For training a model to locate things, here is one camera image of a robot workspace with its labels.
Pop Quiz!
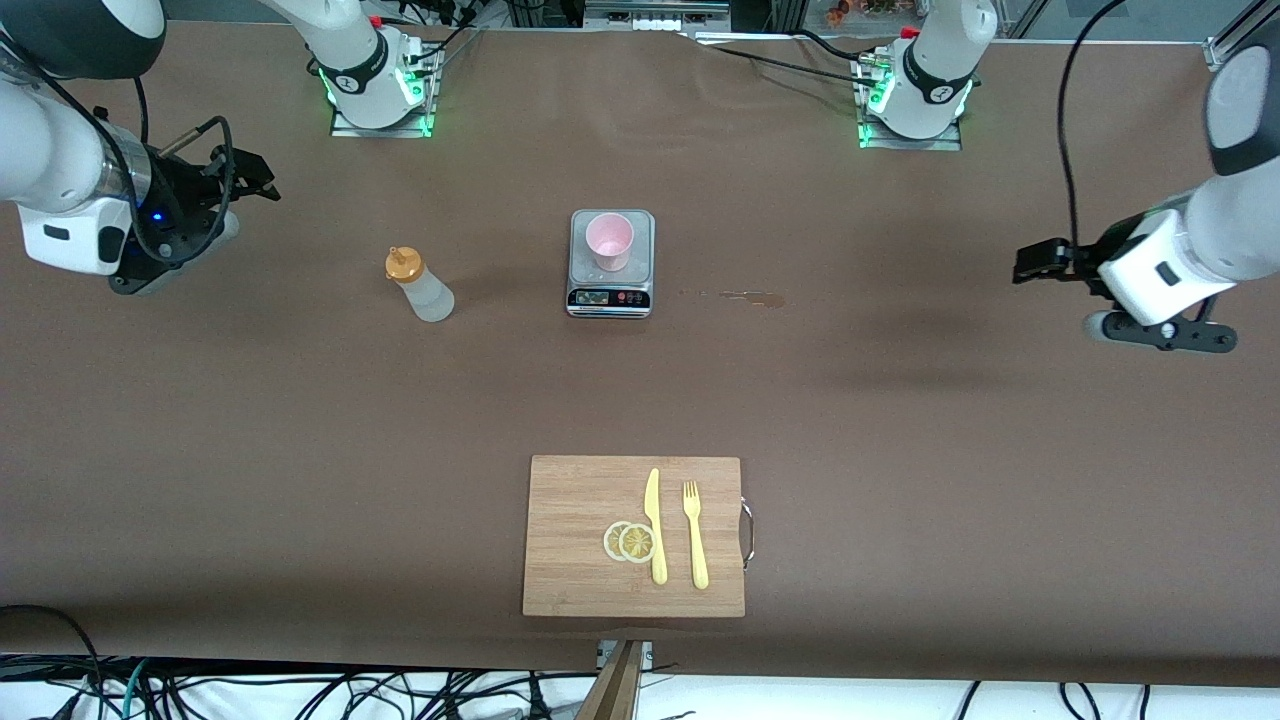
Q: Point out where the squeeze bottle with orange cap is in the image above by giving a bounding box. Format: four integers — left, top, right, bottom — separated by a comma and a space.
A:
384, 245, 457, 324

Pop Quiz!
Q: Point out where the pink paper cup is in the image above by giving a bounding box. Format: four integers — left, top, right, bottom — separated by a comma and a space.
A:
585, 212, 636, 274

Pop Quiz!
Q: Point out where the silver digital kitchen scale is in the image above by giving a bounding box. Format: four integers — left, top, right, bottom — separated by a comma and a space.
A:
565, 207, 657, 320

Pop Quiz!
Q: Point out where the yellow plastic fork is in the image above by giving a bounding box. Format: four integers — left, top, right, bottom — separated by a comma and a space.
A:
681, 479, 711, 591

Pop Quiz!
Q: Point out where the wooden cutting board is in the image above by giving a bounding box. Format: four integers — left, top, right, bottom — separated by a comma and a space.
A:
521, 454, 757, 620

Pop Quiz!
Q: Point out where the yellow plastic knife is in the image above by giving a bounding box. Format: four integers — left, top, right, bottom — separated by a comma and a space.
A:
643, 466, 670, 587

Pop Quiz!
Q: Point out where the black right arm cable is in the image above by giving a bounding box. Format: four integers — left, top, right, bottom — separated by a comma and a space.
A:
40, 75, 239, 264

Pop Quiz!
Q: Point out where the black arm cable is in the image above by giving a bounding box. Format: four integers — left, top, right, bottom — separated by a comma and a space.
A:
40, 75, 239, 264
1056, 0, 1129, 251

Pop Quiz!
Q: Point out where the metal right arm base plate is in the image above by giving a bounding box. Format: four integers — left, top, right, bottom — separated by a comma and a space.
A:
329, 33, 439, 140

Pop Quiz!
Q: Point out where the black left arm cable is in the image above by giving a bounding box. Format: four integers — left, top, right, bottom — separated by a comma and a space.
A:
1056, 0, 1129, 251

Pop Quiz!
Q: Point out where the aluminium frame profile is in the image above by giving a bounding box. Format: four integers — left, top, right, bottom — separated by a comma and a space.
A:
1204, 0, 1280, 72

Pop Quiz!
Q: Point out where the black base power cable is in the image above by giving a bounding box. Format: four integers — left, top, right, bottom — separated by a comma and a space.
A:
700, 28, 887, 87

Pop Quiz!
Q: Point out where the black floor cable loop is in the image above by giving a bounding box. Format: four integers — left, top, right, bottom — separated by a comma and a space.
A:
0, 603, 102, 720

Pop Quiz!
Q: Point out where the teal floor cable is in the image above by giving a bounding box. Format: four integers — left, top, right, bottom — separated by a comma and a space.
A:
118, 658, 153, 720

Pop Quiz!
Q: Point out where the wooden post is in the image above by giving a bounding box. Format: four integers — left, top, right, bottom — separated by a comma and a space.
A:
574, 640, 644, 720

